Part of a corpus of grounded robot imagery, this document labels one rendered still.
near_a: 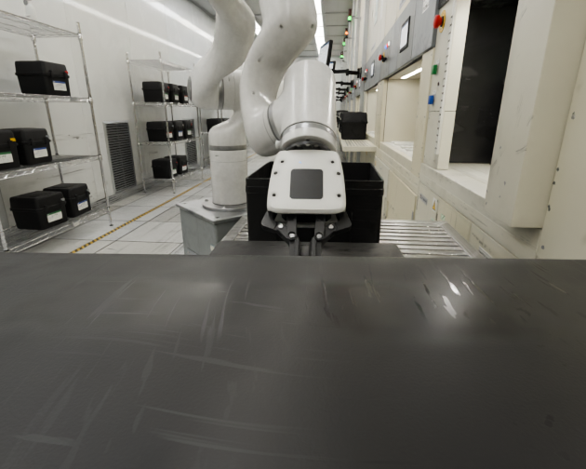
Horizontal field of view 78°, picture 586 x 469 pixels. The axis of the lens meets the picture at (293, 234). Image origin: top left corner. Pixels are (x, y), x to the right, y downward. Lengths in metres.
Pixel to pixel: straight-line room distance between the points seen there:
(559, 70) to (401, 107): 2.22
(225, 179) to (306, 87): 0.67
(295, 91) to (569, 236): 0.46
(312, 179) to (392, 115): 2.42
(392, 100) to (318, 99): 2.33
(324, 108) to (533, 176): 0.37
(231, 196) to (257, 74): 0.61
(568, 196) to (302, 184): 0.41
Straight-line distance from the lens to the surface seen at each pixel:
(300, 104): 0.54
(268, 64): 0.65
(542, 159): 0.72
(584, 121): 0.69
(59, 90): 3.75
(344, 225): 0.47
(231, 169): 1.18
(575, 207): 0.68
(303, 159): 0.50
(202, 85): 1.14
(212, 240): 1.13
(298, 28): 0.64
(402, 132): 2.89
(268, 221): 0.47
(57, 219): 3.53
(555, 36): 0.71
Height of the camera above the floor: 1.06
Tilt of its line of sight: 19 degrees down
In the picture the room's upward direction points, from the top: straight up
